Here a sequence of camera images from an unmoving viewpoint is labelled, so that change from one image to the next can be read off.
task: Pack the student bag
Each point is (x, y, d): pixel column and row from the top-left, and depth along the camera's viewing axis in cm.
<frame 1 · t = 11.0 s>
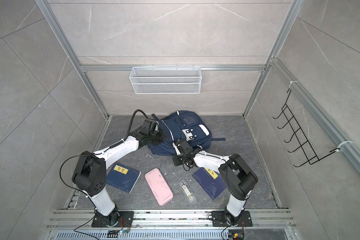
left hand: (168, 132, 89), fingers closed
right hand: (174, 158, 91), fingers closed
navy blue student backpack: (181, 125, 109), point 6 cm above the table
left navy blue notebook: (122, 177, 87), point 2 cm above the table
pink pencil case: (159, 186, 84), point 2 cm above the table

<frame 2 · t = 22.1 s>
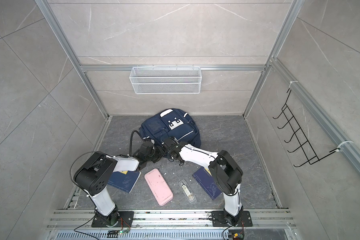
left hand: (168, 147, 94), fingers open
right hand: (183, 150, 92), fingers closed
navy blue student backpack: (173, 122, 112), point 5 cm above the table
the other named things where they were.

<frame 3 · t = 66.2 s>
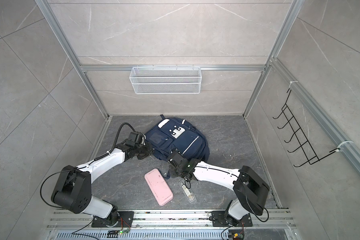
left hand: (154, 146, 89), fingers closed
right hand: (172, 168, 84), fingers closed
navy blue student backpack: (177, 133, 103), point 6 cm above the table
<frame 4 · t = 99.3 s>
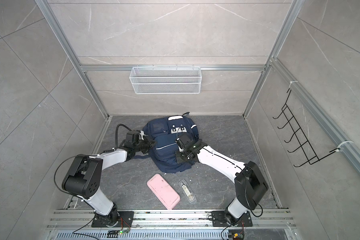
left hand: (157, 138, 92), fingers closed
right hand: (178, 156, 85), fingers closed
navy blue student backpack: (164, 131, 103), point 7 cm above the table
pink pencil case: (163, 191, 82), point 3 cm above the table
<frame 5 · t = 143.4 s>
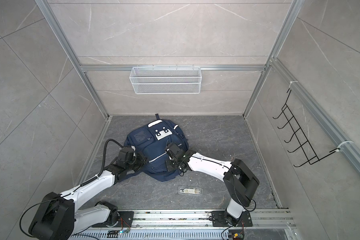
left hand: (150, 153, 86), fingers closed
right hand: (168, 163, 86), fingers closed
navy blue student backpack: (152, 138, 98), point 9 cm above the table
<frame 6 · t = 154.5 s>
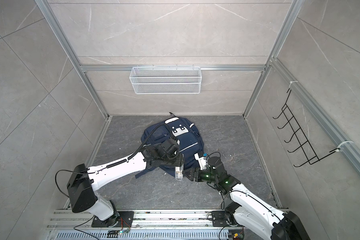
left hand: (183, 158, 78), fingers open
right hand: (185, 171, 77), fingers open
navy blue student backpack: (187, 134, 102), point 7 cm above the table
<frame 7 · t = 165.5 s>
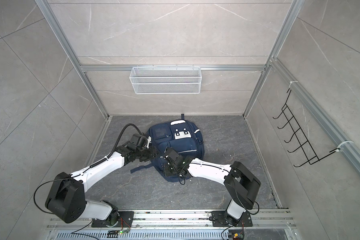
left hand: (158, 150, 85), fingers open
right hand: (164, 169, 84), fingers closed
